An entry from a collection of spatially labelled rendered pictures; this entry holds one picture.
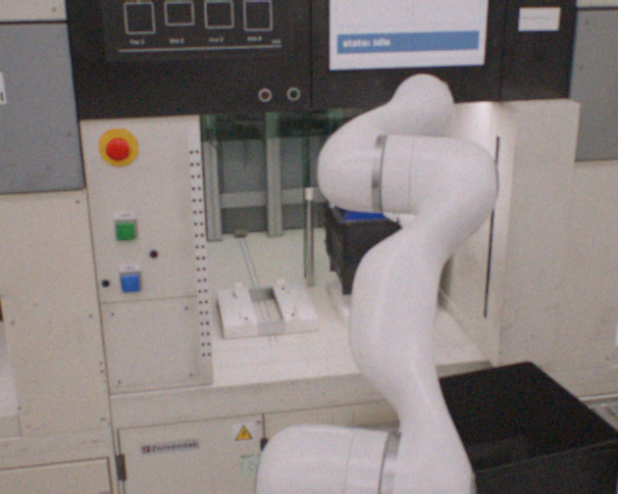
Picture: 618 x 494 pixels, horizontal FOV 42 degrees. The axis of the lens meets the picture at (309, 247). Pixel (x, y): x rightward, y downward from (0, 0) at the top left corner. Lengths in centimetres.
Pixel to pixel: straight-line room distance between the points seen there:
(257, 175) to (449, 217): 147
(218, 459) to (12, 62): 85
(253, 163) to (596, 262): 108
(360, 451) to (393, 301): 17
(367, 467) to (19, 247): 85
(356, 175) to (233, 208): 143
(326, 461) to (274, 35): 79
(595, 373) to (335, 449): 107
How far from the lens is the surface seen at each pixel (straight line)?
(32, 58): 139
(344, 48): 142
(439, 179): 97
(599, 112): 161
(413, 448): 84
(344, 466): 84
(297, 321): 176
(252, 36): 139
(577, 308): 174
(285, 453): 86
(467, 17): 148
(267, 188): 233
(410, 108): 107
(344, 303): 185
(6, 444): 167
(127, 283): 148
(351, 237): 173
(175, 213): 145
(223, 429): 164
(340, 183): 99
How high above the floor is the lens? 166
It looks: 20 degrees down
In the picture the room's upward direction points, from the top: 1 degrees counter-clockwise
